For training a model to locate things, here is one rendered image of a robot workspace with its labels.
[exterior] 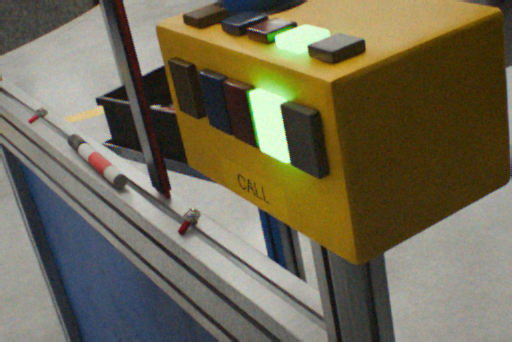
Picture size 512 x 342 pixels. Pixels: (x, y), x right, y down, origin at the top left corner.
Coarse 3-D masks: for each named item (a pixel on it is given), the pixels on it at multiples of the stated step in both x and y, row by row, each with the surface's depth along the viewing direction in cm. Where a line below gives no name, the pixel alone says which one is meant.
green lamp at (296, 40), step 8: (288, 32) 36; (296, 32) 36; (304, 32) 35; (312, 32) 35; (320, 32) 35; (328, 32) 35; (280, 40) 35; (288, 40) 35; (296, 40) 35; (304, 40) 35; (312, 40) 35; (288, 48) 35; (296, 48) 35; (304, 48) 35
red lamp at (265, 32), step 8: (256, 24) 38; (264, 24) 38; (272, 24) 37; (280, 24) 37; (288, 24) 37; (296, 24) 37; (248, 32) 38; (256, 32) 37; (264, 32) 37; (272, 32) 36; (280, 32) 37; (256, 40) 37; (264, 40) 37; (272, 40) 37
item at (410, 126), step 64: (320, 0) 42; (384, 0) 40; (448, 0) 38; (256, 64) 36; (320, 64) 33; (384, 64) 33; (448, 64) 35; (192, 128) 45; (384, 128) 34; (448, 128) 36; (256, 192) 41; (320, 192) 35; (384, 192) 35; (448, 192) 37
